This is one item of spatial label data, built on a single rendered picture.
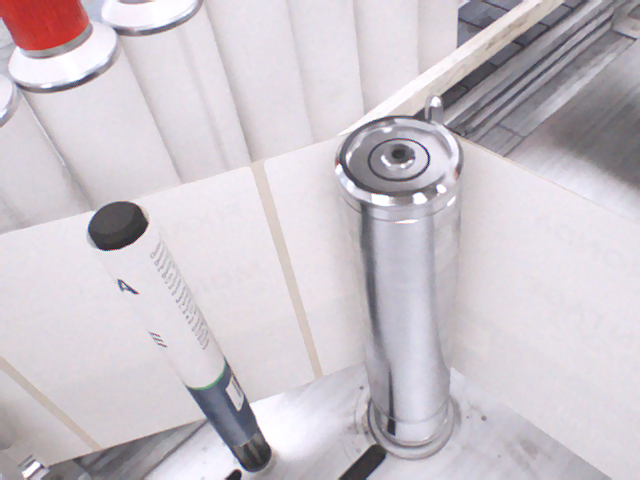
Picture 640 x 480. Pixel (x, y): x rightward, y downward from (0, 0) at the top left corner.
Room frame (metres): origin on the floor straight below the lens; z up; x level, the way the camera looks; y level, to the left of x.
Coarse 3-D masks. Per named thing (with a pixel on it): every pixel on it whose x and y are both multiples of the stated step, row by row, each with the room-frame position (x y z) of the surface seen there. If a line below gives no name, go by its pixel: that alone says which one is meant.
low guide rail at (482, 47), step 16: (528, 0) 0.45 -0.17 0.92; (544, 0) 0.45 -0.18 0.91; (560, 0) 0.47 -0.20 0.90; (512, 16) 0.43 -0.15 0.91; (528, 16) 0.44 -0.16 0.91; (544, 16) 0.46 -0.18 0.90; (496, 32) 0.41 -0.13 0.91; (512, 32) 0.43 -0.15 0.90; (464, 48) 0.40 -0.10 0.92; (480, 48) 0.40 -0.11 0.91; (496, 48) 0.41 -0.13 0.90; (448, 64) 0.38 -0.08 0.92; (464, 64) 0.39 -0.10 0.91; (480, 64) 0.40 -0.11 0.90; (416, 80) 0.36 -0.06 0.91; (432, 80) 0.36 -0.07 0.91; (448, 80) 0.37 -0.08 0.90; (400, 96) 0.35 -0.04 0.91; (416, 96) 0.35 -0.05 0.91; (368, 112) 0.34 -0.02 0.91; (384, 112) 0.33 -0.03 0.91; (400, 112) 0.34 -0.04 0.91; (352, 128) 0.32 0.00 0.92
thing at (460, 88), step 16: (480, 0) 0.52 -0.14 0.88; (496, 0) 0.52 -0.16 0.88; (512, 0) 0.51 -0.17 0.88; (576, 0) 0.50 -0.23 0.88; (464, 16) 0.50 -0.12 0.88; (480, 16) 0.49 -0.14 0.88; (496, 16) 0.49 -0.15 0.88; (560, 16) 0.48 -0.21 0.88; (464, 32) 0.47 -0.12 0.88; (480, 32) 0.47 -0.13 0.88; (528, 32) 0.46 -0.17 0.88; (544, 32) 0.47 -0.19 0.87; (512, 48) 0.44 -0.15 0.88; (496, 64) 0.42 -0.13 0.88; (464, 80) 0.40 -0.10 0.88; (480, 80) 0.40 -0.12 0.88; (448, 96) 0.38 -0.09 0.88; (416, 112) 0.37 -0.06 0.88
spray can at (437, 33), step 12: (420, 0) 0.40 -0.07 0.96; (432, 0) 0.40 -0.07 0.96; (444, 0) 0.40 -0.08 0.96; (456, 0) 0.41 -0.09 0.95; (420, 12) 0.40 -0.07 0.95; (432, 12) 0.40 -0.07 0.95; (444, 12) 0.40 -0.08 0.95; (456, 12) 0.41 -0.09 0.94; (420, 24) 0.40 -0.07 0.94; (432, 24) 0.40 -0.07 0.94; (444, 24) 0.40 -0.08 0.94; (456, 24) 0.41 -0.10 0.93; (420, 36) 0.40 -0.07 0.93; (432, 36) 0.40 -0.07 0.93; (444, 36) 0.40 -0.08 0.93; (456, 36) 0.41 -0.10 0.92; (420, 48) 0.40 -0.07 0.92; (432, 48) 0.40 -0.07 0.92; (444, 48) 0.40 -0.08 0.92; (420, 60) 0.40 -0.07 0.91; (432, 60) 0.40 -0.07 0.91; (420, 72) 0.40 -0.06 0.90
